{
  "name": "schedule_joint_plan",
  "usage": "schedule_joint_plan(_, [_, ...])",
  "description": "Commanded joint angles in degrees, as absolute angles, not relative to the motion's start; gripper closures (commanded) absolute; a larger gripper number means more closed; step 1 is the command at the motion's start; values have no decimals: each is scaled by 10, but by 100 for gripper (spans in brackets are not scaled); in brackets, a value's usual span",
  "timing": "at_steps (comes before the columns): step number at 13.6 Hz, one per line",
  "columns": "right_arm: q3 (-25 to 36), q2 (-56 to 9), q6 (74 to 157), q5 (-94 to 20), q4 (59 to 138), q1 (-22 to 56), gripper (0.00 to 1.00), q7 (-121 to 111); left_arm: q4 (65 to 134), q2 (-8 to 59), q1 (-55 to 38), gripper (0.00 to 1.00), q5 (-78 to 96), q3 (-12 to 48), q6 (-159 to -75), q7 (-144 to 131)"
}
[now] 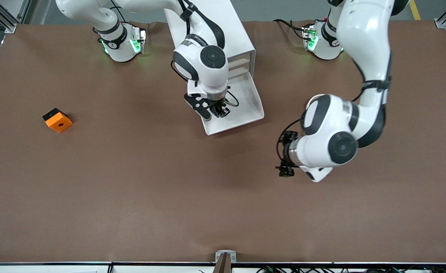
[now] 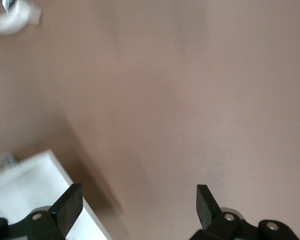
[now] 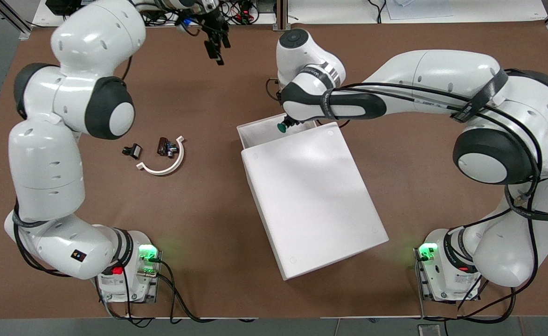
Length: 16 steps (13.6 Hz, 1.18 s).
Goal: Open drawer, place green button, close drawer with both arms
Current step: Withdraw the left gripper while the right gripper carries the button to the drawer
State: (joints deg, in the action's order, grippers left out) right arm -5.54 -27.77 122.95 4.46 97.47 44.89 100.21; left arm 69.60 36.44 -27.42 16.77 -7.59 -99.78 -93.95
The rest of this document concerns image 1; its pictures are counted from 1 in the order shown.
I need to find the brown table cover mat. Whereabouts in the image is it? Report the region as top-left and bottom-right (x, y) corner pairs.
(0, 21), (446, 264)

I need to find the orange and black block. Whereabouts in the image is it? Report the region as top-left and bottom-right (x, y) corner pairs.
(43, 108), (73, 133)

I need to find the black cable bundle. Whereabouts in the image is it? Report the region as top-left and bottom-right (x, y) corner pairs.
(257, 265), (402, 273)

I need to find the black left arm base cable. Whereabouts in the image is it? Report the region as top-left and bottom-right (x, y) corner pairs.
(273, 18), (307, 40)

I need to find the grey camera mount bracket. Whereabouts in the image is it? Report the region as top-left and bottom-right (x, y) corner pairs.
(213, 250), (237, 273)

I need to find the white table edge rail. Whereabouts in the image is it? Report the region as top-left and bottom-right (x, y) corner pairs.
(0, 261), (446, 273)

